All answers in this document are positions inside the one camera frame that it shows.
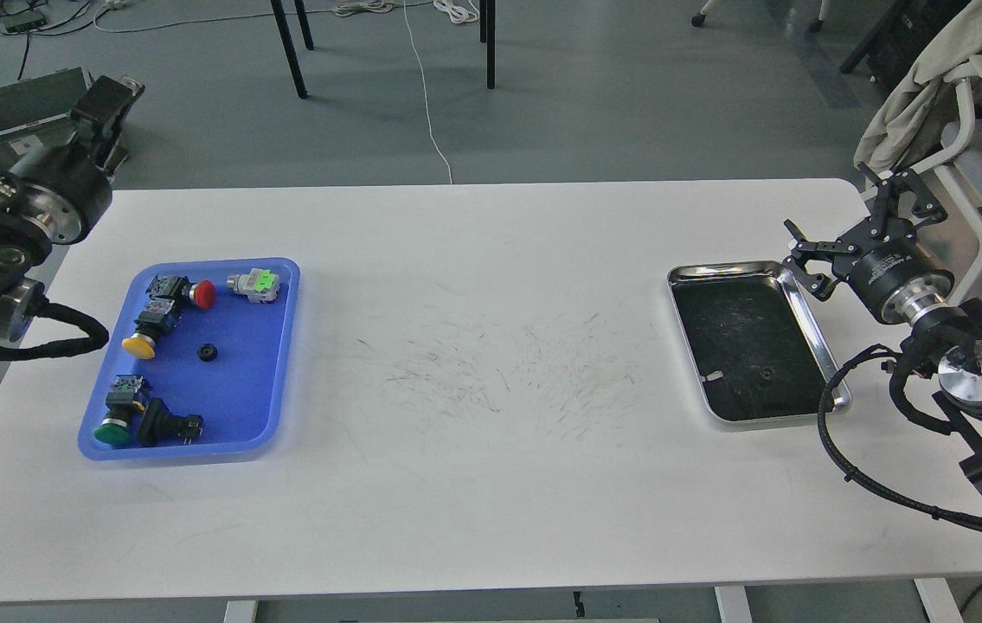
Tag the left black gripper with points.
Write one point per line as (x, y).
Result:
(64, 190)

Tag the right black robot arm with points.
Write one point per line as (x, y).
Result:
(935, 379)

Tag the steel tray with black mat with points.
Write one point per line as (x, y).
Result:
(737, 318)

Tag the green and grey switch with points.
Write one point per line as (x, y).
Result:
(259, 285)

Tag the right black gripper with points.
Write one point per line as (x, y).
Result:
(881, 255)

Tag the red push button switch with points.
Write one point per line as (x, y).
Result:
(200, 294)

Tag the blue plastic tray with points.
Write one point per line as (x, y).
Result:
(238, 395)

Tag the beige cloth on chair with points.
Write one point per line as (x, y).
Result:
(897, 122)

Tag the black table leg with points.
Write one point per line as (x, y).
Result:
(290, 52)
(487, 9)

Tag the yellow push button switch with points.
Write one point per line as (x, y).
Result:
(158, 318)

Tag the grey plastic crate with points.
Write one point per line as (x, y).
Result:
(36, 112)

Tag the green push button switch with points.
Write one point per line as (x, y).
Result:
(126, 399)

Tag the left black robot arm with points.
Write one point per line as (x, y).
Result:
(33, 327)

